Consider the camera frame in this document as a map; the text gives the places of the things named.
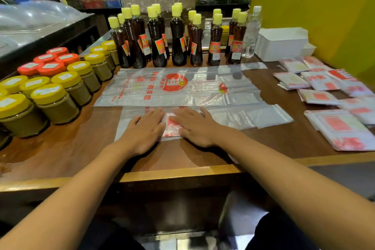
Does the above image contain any yellow sign board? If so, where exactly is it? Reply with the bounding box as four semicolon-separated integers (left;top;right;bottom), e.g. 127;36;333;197
250;0;375;83

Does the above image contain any person's right forearm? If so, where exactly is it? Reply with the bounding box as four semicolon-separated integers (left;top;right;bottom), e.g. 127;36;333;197
211;136;375;250

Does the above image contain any person's right hand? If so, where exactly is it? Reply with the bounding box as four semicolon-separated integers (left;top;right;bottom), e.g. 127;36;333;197
169;107;225;148

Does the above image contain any clear plastic display cover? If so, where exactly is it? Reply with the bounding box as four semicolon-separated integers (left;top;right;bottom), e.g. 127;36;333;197
0;0;95;57

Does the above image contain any red-lid jar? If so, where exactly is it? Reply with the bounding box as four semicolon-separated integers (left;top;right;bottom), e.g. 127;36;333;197
17;62;43;77
37;61;66;77
55;53;80;67
46;47;70;57
33;54;57;64

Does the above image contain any pile of folded bag squares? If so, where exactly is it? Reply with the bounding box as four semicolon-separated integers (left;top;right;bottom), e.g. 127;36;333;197
273;55;375;152

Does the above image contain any small white box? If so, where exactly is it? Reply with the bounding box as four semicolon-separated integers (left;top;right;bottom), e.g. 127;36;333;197
302;43;317;57

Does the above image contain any clear plastic bag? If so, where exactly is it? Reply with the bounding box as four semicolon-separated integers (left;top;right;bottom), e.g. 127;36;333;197
114;103;294;142

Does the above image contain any person's left forearm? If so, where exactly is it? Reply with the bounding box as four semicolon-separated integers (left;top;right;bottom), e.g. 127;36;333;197
0;141;142;250

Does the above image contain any white rectangular box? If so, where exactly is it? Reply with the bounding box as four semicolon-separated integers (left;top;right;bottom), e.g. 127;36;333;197
255;27;309;62

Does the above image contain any person's left hand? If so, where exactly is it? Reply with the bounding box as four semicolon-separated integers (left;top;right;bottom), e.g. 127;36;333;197
118;108;166;157

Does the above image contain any row of dark sauce bottles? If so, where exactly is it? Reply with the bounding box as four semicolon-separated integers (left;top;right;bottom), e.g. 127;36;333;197
108;3;248;69

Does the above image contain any group of yellow-lid jars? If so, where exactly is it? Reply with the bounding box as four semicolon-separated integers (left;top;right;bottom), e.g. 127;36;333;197
0;40;120;149

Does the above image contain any clear water bottle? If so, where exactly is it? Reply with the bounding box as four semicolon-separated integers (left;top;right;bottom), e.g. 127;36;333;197
242;6;262;59

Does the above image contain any black display counter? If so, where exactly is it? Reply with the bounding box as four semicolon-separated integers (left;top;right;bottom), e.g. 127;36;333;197
0;14;101;80

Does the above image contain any flat red-printed plastic bag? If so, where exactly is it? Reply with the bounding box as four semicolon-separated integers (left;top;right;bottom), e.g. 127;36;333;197
93;62;268;108

